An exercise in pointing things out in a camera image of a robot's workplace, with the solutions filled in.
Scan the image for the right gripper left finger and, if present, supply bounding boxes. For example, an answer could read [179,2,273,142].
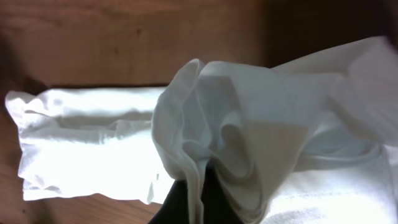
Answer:
[148,180,189,224]

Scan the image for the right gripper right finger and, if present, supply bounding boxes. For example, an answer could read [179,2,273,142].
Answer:
[201,166,243,224]

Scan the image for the white t-shirt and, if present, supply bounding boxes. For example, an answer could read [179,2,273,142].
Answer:
[5,37,397,223]

